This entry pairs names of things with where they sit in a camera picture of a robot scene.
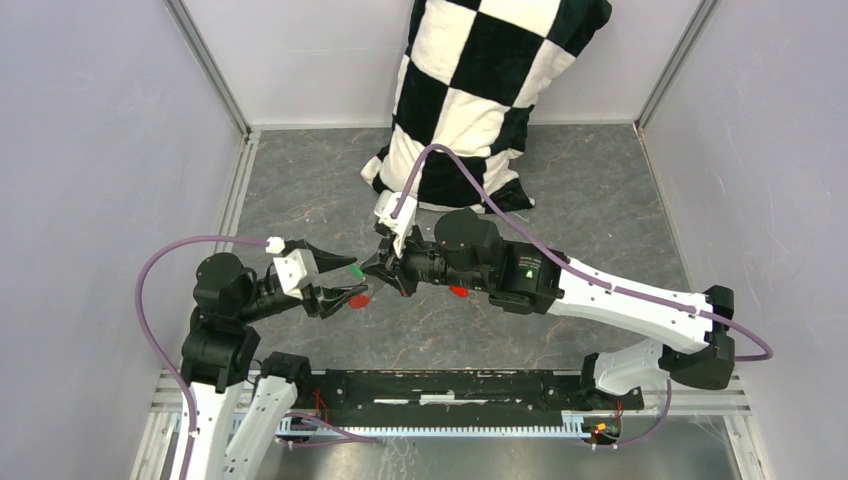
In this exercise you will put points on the key with green tag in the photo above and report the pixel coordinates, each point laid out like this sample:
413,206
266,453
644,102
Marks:
357,272

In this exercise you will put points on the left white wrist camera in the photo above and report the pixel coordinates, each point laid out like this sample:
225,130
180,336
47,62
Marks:
294,263

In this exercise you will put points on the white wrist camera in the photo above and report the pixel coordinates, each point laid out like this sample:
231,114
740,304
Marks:
294,263
395,218

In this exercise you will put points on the white slotted cable duct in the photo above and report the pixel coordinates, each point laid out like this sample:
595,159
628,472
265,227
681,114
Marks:
569,427

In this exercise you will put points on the metal key holder red handle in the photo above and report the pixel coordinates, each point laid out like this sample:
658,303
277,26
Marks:
363,299

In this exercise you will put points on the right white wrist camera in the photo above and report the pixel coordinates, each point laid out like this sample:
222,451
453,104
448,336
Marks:
395,218

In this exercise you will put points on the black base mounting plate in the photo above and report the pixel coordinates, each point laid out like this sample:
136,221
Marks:
455,398

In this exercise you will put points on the key with red tag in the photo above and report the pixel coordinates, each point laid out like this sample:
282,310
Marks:
464,293

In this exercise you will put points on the black white checkered pillow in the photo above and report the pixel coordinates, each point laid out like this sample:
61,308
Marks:
467,84

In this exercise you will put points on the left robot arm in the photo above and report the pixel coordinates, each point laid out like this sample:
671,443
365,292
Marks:
220,347

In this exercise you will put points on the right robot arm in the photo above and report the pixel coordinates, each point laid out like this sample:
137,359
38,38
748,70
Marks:
681,342

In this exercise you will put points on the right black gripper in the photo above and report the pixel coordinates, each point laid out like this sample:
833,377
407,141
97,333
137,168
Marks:
380,262

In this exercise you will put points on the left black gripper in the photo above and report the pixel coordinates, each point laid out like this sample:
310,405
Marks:
328,299

